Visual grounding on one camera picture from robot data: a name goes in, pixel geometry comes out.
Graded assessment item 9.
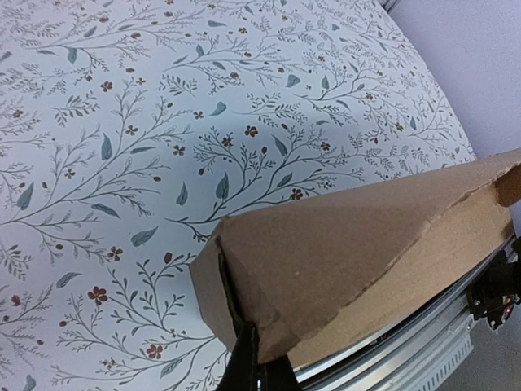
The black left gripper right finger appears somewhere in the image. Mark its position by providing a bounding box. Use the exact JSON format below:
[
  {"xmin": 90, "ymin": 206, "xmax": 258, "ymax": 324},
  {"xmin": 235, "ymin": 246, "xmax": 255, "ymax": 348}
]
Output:
[{"xmin": 260, "ymin": 355, "xmax": 300, "ymax": 391}]

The brown cardboard box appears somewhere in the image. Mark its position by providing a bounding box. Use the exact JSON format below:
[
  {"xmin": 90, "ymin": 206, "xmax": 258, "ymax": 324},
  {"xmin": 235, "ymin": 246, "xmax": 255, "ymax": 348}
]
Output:
[{"xmin": 190, "ymin": 150, "xmax": 520, "ymax": 367}]

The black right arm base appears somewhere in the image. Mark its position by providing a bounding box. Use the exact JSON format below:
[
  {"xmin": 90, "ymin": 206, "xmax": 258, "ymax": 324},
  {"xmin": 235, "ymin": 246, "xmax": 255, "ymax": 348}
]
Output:
[{"xmin": 466, "ymin": 238, "xmax": 520, "ymax": 331}]

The floral patterned table mat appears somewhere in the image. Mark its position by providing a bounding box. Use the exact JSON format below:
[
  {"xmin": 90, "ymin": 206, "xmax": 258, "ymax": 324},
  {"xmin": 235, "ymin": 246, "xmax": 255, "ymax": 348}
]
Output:
[{"xmin": 1, "ymin": 1, "xmax": 475, "ymax": 390}]

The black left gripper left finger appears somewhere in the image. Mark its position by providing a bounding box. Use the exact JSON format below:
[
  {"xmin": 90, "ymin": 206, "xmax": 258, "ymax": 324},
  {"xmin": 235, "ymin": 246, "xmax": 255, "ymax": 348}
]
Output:
[{"xmin": 217, "ymin": 322, "xmax": 259, "ymax": 391}]

